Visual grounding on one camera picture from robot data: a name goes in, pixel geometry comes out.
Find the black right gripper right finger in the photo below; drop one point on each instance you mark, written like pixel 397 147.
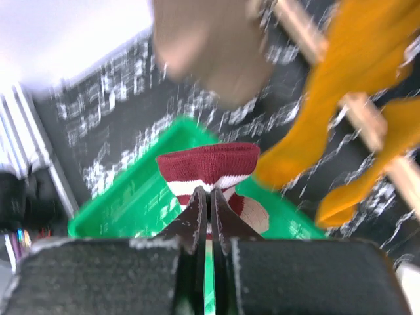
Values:
pixel 254 275

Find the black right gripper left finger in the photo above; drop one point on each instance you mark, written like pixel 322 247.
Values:
pixel 159 275

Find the yellow socks with striped cuffs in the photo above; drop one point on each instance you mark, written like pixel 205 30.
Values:
pixel 344 98

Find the green plastic tray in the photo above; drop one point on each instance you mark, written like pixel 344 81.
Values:
pixel 139 203

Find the wooden clothes rack frame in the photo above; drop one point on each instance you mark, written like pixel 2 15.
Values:
pixel 361 105

